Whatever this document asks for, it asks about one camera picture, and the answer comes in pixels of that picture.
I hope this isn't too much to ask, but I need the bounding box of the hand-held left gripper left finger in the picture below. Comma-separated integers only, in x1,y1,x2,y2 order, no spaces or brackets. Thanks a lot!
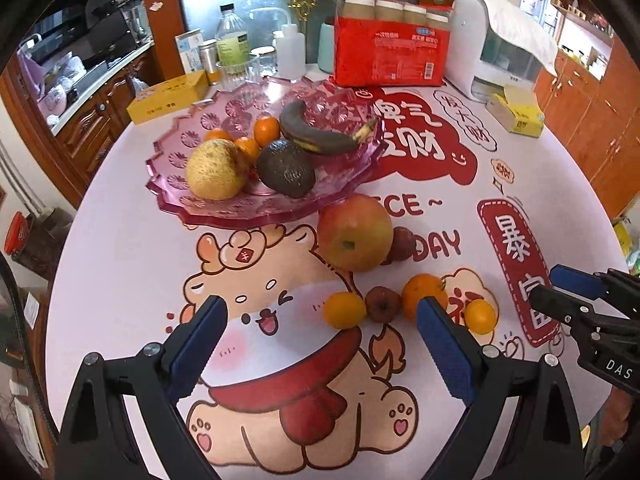
54,295,230,480

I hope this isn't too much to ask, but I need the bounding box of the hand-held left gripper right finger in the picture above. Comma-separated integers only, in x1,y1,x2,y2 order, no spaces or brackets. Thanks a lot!
416,296,587,480

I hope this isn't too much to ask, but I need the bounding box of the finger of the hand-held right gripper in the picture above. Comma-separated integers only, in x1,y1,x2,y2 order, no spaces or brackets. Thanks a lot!
549,264,640,311
528,282,608,341

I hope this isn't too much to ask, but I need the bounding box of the small yellow kumquat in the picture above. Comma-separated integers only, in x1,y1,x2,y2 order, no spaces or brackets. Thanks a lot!
464,299,497,335
322,291,367,331

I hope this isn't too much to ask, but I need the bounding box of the wrinkled dark red fruit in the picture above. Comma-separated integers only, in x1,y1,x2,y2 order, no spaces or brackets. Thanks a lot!
387,226,417,263
364,286,402,322

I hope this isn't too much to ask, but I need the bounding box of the red apple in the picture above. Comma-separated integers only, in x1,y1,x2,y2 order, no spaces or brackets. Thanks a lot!
317,195,395,273

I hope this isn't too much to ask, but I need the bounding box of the yellow pear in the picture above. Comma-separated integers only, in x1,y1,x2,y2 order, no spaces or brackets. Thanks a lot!
186,139,245,201

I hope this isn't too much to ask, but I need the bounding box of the dark avocado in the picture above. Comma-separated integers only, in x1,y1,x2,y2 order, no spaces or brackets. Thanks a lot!
256,140,317,199

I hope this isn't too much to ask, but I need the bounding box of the pink glass fruit bowl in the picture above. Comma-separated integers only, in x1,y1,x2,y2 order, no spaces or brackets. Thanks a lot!
145,76,388,231

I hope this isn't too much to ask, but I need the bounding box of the overripe dark banana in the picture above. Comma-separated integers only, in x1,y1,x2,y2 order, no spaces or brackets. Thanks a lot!
279,100,379,157

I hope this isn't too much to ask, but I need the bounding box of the person's right hand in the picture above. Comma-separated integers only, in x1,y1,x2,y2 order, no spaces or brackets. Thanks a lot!
597,387,632,461

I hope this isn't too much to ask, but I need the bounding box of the printed cartoon table mat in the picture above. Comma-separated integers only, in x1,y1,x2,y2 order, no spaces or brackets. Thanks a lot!
45,62,631,480

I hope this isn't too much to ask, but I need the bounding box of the wooden side cabinet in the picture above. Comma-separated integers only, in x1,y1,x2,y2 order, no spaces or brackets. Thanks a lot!
535,25,640,221

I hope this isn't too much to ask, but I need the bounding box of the yellow tissue pack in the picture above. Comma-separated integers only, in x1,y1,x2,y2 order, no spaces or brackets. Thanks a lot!
486,85,546,137

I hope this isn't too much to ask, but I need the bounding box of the red lidded container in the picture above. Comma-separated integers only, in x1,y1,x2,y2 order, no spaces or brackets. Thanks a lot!
4,211,31,253

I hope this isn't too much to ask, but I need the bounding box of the wooden kitchen cabinet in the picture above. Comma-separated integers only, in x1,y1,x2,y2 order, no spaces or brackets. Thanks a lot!
52,42,161,196

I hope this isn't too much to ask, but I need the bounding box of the yellow flat box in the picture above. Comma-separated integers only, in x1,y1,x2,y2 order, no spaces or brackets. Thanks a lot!
126,70,210,126

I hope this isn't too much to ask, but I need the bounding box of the white countertop appliance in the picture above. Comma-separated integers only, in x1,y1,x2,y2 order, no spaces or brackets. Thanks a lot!
445,0,543,103

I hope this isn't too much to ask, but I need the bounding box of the white cloth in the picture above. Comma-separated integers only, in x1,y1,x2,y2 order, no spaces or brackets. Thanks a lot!
472,0,558,77

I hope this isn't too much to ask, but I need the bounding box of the clear glass mug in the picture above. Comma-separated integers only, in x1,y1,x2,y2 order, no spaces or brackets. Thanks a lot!
216,55,262,92

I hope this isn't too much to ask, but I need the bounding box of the metal tin can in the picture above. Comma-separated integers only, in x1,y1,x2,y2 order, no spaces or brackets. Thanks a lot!
198,40,221,86

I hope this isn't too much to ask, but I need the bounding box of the blue and white carton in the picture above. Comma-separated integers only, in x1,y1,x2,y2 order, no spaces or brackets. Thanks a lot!
175,29,206,75

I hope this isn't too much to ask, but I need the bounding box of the small glass jar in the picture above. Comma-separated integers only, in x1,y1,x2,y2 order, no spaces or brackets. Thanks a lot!
250,46,278,78

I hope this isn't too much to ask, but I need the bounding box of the red pack of drink bottles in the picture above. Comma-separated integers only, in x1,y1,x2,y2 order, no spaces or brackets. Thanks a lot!
320,0,453,88

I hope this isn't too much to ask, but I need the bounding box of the white squeeze bottle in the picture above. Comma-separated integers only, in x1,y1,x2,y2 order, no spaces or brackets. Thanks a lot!
248,7,307,80

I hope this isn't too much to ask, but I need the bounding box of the clear bottle with yellow liquid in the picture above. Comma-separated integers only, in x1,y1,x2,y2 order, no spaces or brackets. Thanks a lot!
215,4,251,68

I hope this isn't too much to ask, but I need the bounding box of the light blue cup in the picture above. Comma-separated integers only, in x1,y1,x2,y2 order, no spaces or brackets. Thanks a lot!
317,20,337,75

